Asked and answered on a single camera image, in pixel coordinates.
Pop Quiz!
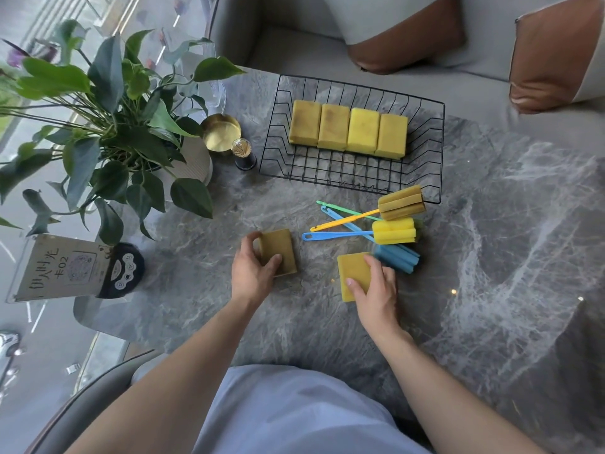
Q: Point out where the person's right hand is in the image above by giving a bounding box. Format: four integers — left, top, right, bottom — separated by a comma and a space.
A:
345, 254, 401, 344

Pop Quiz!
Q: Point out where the dull yellow sponge block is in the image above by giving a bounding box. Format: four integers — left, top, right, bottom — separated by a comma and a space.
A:
317, 104, 351, 152
288, 99, 322, 147

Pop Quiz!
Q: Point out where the yellow sponge brush blue handle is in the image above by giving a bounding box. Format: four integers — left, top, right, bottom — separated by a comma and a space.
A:
302, 218, 418, 246

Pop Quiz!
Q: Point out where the grey chair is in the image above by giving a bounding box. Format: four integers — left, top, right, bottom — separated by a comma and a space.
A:
24, 349, 169, 454

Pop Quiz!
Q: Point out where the white and brown cushion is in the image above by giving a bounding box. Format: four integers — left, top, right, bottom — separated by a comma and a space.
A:
320, 0, 467, 75

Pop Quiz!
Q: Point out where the light grey garment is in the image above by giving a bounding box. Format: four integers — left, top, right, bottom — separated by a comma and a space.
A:
190, 364, 432, 454

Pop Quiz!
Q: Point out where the black bell with gold top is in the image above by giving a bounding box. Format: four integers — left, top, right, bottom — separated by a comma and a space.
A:
230, 138, 258, 172

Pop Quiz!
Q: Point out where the dark yellow sponge brush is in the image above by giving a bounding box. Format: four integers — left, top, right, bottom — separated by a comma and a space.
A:
309, 184, 427, 232

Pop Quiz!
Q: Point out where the green leafy plant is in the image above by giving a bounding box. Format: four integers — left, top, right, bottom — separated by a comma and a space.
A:
0, 19, 247, 247

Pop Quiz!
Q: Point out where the person's left forearm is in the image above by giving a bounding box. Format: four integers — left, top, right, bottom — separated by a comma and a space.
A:
65, 298, 266, 454

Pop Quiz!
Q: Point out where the person's left hand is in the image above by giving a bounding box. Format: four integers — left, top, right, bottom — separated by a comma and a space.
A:
231, 231, 283, 308

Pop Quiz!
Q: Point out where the grey sofa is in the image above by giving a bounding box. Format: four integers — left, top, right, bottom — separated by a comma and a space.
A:
207, 0, 605, 154

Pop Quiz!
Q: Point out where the black wire basket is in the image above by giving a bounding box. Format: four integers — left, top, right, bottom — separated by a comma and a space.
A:
258, 74, 446, 205

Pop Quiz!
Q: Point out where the black round call button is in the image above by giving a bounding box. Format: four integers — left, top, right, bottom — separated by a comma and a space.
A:
96, 242, 146, 300

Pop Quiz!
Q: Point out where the clear acrylic table sign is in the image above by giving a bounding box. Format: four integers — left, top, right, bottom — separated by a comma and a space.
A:
6, 233, 113, 304

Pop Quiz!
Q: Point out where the bright yellow sponge block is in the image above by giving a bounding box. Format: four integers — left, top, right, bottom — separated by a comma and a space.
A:
337, 252, 375, 303
375, 113, 409, 160
346, 108, 381, 155

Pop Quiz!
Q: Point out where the person's right forearm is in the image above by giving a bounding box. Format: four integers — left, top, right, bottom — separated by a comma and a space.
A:
373, 326, 546, 454

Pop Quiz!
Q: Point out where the gold round tin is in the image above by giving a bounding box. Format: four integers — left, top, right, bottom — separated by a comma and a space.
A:
200, 113, 242, 155

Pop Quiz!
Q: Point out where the clear glass vase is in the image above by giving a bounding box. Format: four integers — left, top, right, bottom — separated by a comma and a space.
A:
179, 37, 228, 118

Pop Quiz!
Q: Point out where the dark yellow sponge block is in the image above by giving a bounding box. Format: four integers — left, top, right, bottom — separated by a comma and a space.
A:
256, 229, 299, 278

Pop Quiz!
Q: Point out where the white ribbed plant pot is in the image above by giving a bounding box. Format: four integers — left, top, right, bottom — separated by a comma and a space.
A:
153, 136, 214, 189

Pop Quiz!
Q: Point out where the green sponge brush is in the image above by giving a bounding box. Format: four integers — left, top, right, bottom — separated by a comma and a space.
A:
316, 200, 424, 243

